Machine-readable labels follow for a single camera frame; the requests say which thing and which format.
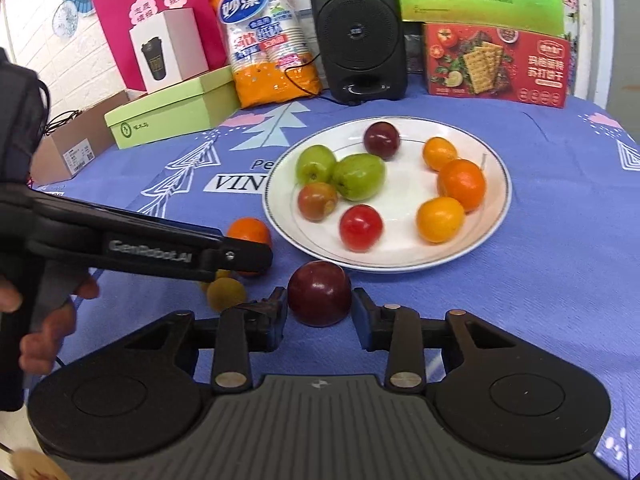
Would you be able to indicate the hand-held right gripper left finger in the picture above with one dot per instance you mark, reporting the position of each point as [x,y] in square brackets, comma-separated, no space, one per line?
[277,322]

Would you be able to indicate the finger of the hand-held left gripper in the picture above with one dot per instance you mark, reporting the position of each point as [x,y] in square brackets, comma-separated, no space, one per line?
[247,257]

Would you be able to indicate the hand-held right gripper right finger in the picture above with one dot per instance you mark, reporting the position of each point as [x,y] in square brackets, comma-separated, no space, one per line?
[362,320]

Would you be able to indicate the large orange mandarin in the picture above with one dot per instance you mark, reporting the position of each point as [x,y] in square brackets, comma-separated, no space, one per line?
[248,231]
[462,184]

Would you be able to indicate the dark red plum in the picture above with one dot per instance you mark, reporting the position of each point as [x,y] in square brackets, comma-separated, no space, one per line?
[381,140]
[319,293]

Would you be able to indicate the red-green jujube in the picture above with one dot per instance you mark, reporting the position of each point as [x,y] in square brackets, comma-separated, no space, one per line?
[317,201]

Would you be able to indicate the red cherry tomato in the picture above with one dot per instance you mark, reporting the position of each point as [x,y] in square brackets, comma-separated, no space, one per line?
[361,227]

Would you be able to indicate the white ceramic plate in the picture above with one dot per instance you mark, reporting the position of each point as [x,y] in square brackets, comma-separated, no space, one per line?
[400,230]

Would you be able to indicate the round green jujube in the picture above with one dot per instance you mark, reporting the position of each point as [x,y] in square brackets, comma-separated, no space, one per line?
[315,164]

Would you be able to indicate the small yellow-orange citrus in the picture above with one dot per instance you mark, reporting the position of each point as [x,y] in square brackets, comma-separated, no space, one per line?
[440,153]
[440,219]

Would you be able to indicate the green apple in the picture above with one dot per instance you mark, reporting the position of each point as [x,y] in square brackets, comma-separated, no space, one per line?
[359,176]

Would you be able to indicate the person's left hand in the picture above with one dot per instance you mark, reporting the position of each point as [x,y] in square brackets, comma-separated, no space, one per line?
[60,332]

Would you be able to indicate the brown cardboard box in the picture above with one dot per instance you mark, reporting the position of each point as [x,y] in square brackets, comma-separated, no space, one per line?
[75,150]

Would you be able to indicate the light green shoe box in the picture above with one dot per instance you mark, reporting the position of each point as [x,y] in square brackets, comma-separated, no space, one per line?
[170,110]

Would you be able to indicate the blue printed tablecloth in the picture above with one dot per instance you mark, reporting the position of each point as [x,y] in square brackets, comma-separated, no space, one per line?
[550,260]

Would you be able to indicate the white box with cup print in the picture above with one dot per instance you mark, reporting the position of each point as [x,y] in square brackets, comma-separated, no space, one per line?
[167,50]

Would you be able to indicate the orange paper cup pack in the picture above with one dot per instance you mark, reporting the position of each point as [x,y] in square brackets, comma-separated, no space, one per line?
[270,35]

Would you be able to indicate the white round fan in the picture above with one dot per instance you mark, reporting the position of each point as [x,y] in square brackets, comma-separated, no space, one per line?
[65,19]

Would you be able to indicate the black speaker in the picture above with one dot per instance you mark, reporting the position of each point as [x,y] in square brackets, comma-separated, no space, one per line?
[356,30]

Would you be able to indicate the red cracker box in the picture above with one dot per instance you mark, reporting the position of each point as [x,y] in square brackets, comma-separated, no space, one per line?
[495,65]

